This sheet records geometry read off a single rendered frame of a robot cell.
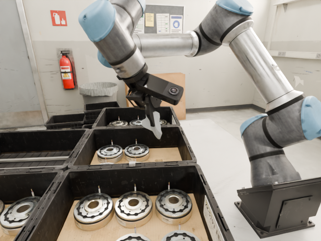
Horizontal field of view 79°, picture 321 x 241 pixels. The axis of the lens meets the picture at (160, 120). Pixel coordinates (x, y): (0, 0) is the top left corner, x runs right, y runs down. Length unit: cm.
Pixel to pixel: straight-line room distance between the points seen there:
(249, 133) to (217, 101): 337
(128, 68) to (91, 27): 11
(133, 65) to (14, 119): 354
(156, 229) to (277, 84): 54
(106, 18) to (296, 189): 67
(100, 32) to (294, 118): 56
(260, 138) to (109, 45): 55
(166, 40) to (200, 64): 312
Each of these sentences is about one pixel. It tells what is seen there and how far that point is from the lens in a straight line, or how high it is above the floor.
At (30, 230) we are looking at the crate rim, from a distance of 51.
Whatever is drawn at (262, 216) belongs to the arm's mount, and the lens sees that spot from 75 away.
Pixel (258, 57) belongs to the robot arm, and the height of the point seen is 123.
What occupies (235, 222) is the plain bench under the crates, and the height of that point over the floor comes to 70.
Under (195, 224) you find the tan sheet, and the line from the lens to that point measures 59.
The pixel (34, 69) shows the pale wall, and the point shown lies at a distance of 359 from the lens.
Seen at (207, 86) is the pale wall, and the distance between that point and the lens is 392.
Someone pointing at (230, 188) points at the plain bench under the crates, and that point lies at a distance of 93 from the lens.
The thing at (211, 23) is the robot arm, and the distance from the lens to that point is 77.
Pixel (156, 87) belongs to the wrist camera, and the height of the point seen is 117.
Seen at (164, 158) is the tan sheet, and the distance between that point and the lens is 83.
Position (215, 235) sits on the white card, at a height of 89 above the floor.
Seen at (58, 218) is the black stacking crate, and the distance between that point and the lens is 60.
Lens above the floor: 127
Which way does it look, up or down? 21 degrees down
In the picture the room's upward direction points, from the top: straight up
